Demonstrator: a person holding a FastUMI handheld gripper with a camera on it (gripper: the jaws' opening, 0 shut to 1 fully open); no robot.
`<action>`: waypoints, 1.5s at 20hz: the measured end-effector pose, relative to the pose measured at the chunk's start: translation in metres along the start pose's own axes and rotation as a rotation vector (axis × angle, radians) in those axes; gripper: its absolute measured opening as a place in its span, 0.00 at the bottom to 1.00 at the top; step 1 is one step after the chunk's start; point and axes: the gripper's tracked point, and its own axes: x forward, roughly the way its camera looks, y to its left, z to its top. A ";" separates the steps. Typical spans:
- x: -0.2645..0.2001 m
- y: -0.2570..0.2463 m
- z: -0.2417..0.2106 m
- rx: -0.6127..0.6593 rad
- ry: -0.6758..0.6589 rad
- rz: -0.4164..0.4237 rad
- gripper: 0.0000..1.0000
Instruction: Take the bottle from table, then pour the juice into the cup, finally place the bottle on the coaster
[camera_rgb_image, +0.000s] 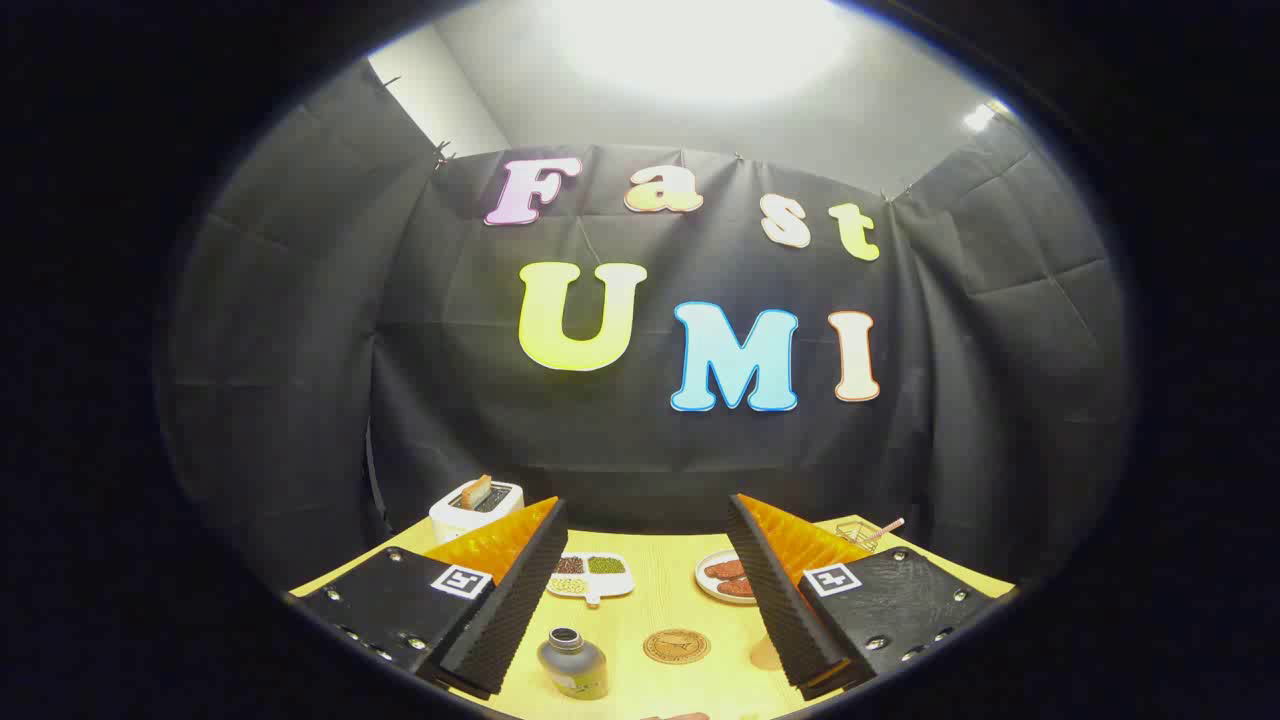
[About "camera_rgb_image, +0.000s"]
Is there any white oval plate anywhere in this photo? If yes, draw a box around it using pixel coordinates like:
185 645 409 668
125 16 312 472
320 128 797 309
695 549 761 606

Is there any round wooden coaster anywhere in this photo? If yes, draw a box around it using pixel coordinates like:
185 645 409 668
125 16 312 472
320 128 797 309
643 628 711 665

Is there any white toaster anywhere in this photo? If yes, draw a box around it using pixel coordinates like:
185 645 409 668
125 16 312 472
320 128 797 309
429 478 526 546

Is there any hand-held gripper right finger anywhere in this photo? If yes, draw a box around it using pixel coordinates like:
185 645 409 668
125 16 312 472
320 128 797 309
726 493 1016 702

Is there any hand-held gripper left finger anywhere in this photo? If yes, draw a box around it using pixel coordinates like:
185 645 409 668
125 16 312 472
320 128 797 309
288 496 569 700

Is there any black backdrop cloth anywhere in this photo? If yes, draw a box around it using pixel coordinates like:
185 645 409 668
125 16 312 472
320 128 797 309
155 60 1136 591

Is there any white divided seed dish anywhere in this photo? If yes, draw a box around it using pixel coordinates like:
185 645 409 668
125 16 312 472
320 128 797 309
546 553 636 608

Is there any wooden table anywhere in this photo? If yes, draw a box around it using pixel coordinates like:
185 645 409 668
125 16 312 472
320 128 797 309
290 515 1016 720

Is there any silver juice bottle green label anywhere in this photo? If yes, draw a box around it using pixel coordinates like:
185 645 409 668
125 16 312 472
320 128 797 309
538 627 609 700

